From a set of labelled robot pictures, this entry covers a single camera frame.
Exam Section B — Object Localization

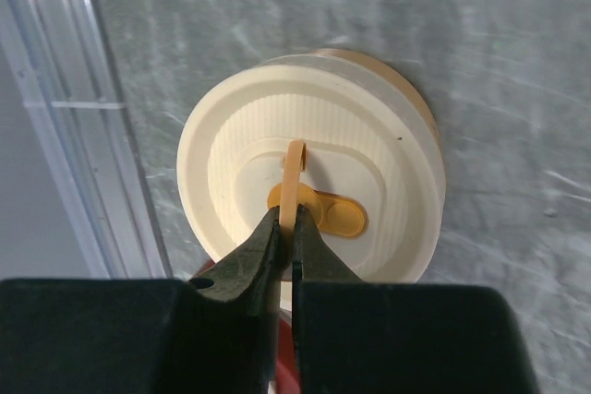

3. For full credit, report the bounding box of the beige round lid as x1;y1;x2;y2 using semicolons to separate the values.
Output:
176;50;446;282

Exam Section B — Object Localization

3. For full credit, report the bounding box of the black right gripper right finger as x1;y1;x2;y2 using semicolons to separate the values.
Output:
292;208;539;393

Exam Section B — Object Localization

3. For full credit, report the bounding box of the red round lid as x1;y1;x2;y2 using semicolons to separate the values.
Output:
271;310;301;394

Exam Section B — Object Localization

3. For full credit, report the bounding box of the beige white-lined bowl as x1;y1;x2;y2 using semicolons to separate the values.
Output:
313;48;441;149

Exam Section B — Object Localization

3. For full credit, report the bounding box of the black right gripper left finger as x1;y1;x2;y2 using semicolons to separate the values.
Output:
1;209;282;393

